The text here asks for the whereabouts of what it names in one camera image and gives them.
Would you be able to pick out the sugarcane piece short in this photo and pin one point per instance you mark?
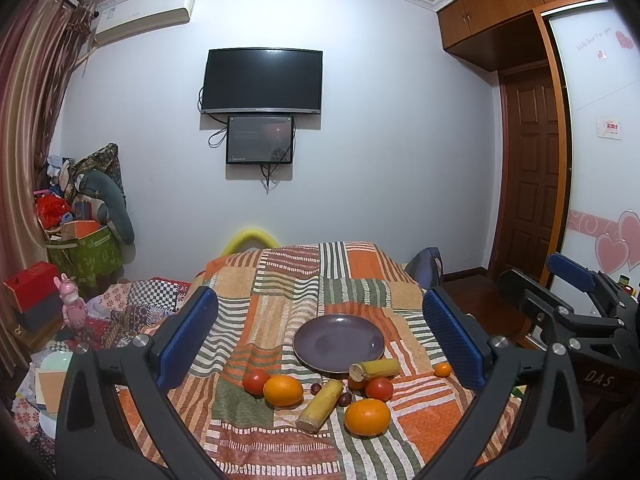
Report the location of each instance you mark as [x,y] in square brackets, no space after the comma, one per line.
[368,370]

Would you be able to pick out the striped red curtain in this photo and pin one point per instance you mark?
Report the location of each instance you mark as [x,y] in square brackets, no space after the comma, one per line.
[39,51]

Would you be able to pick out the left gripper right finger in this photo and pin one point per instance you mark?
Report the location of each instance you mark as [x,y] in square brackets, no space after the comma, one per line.
[547,439]

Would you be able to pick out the blue backpack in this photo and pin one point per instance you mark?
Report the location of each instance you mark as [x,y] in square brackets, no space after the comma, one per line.
[426,268]

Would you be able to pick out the grey plush toy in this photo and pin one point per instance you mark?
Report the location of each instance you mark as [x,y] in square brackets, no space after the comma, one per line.
[113,210]

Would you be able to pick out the pink rabbit toy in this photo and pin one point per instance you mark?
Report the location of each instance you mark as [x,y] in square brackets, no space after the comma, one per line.
[73,306]

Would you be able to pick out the white air conditioner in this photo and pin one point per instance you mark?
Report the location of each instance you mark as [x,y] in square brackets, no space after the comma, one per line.
[134,17]

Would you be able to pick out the red box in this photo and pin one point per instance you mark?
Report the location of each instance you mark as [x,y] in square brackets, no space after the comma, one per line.
[32,285]

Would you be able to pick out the dark grape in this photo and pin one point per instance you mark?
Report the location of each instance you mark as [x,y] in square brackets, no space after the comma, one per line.
[344,400]
[315,388]

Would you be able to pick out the dark grape right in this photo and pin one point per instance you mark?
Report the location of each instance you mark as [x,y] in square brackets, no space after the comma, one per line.
[344,400]

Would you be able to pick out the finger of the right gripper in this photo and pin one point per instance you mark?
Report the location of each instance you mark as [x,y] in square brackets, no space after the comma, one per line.
[543,308]
[575,269]

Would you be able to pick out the wooden wardrobe with white door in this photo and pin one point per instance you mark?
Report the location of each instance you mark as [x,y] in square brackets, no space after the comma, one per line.
[593,56]

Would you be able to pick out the sugarcane piece long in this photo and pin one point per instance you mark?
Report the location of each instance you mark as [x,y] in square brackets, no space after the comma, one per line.
[320,407]

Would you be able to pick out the small wall monitor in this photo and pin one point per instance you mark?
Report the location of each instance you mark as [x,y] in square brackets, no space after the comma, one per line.
[260,140]

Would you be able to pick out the red tomato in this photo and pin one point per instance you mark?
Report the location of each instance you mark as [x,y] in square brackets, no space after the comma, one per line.
[379,388]
[254,382]

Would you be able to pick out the purple round plate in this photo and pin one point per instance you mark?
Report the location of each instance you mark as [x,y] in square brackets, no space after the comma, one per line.
[332,343]

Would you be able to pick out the black wall television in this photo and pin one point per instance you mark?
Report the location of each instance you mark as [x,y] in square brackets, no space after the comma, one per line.
[262,80]

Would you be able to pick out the large orange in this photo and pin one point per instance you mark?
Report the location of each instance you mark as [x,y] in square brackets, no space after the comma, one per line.
[283,391]
[367,418]

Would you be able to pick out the striped patchwork blanket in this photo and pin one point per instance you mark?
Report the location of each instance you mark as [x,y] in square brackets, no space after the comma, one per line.
[264,297]

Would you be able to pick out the brown wooden door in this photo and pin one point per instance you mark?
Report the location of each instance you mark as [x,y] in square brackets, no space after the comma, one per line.
[530,171]

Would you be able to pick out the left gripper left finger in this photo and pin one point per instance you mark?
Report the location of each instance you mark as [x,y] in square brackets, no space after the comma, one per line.
[93,439]

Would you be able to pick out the small mandarin near plate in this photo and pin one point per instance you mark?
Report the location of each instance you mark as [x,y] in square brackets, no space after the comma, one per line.
[354,385]

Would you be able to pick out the checkered patchwork quilt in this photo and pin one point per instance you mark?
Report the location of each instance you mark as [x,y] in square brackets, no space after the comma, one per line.
[122,311]

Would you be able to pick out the dark grape left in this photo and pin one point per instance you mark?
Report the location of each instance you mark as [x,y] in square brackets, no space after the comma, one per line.
[315,388]

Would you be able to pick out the small mandarin far right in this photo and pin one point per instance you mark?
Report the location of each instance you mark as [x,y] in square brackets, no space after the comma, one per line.
[442,369]

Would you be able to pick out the green storage box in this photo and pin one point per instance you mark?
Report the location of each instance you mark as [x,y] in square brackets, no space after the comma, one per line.
[88,260]

